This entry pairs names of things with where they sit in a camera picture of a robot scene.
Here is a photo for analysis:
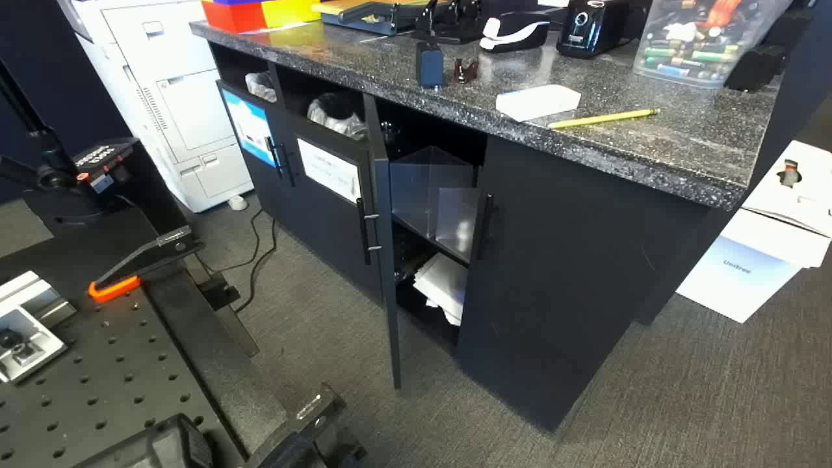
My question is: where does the white box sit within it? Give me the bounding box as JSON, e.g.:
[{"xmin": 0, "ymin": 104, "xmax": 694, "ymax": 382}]
[{"xmin": 495, "ymin": 83, "xmax": 586, "ymax": 125}]

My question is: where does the black cabinet with granite counter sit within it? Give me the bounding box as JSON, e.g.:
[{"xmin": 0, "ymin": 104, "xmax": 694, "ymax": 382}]
[{"xmin": 187, "ymin": 16, "xmax": 782, "ymax": 436}]

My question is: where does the open black cabinet door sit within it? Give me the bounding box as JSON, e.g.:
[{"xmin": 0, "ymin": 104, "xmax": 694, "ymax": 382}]
[{"xmin": 357, "ymin": 90, "xmax": 407, "ymax": 391}]

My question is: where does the crumpled white plastic bag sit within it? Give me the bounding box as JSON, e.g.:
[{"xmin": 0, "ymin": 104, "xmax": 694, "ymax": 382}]
[{"xmin": 304, "ymin": 90, "xmax": 370, "ymax": 143}]

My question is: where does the small brown object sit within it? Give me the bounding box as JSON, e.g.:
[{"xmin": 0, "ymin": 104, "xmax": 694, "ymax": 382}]
[{"xmin": 452, "ymin": 56, "xmax": 482, "ymax": 86}]

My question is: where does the blue and white paper sign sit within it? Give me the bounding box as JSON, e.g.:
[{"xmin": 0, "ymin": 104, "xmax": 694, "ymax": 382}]
[{"xmin": 221, "ymin": 88, "xmax": 281, "ymax": 170}]

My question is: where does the small white shelf item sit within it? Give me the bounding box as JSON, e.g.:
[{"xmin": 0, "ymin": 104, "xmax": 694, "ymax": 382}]
[{"xmin": 243, "ymin": 70, "xmax": 281, "ymax": 104}]

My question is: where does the yellow pencil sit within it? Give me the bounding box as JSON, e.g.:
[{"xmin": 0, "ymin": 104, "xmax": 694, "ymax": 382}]
[{"xmin": 547, "ymin": 105, "xmax": 663, "ymax": 131}]

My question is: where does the white black tape dispenser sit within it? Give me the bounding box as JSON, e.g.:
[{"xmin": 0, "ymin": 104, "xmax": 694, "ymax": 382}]
[{"xmin": 478, "ymin": 12, "xmax": 554, "ymax": 53}]

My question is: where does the black table clamp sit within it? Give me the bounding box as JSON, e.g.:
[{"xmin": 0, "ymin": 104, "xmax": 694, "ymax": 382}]
[{"xmin": 251, "ymin": 384, "xmax": 370, "ymax": 468}]

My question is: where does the yellow plastic bin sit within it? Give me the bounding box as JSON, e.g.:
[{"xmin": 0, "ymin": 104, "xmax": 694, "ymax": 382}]
[{"xmin": 261, "ymin": 0, "xmax": 322, "ymax": 31}]

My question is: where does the black clamp lever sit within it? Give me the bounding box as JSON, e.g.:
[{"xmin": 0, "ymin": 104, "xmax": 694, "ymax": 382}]
[{"xmin": 90, "ymin": 222, "xmax": 203, "ymax": 291}]

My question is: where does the red plastic bin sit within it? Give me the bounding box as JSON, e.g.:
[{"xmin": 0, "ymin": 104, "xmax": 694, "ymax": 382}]
[{"xmin": 200, "ymin": 0, "xmax": 268, "ymax": 36}]

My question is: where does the white appliance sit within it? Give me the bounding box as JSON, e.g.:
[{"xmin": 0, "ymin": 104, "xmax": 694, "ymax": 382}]
[{"xmin": 58, "ymin": 0, "xmax": 257, "ymax": 216}]

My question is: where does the orange clamp grip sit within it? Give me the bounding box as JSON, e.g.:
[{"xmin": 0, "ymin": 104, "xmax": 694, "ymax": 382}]
[{"xmin": 87, "ymin": 272, "xmax": 143, "ymax": 307}]

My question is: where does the black perforated breadboard table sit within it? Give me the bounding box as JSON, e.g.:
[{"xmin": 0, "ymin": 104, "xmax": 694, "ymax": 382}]
[{"xmin": 0, "ymin": 257, "xmax": 264, "ymax": 468}]

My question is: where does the clear plastic storage container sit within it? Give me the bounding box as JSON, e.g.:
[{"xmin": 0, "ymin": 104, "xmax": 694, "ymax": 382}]
[{"xmin": 632, "ymin": 0, "xmax": 793, "ymax": 88}]

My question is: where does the white paper sheet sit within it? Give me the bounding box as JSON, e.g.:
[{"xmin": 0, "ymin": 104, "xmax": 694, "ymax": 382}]
[{"xmin": 675, "ymin": 137, "xmax": 832, "ymax": 328}]

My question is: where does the silver metal device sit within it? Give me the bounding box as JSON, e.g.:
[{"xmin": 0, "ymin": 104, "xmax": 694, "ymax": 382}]
[{"xmin": 0, "ymin": 267, "xmax": 78, "ymax": 387}]

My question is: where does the black floor cable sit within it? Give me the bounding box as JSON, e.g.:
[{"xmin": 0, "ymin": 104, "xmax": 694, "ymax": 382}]
[{"xmin": 212, "ymin": 200, "xmax": 281, "ymax": 316}]

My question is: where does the black camera tripod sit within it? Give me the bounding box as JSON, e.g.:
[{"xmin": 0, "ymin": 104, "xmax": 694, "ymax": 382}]
[{"xmin": 0, "ymin": 60, "xmax": 190, "ymax": 231}]

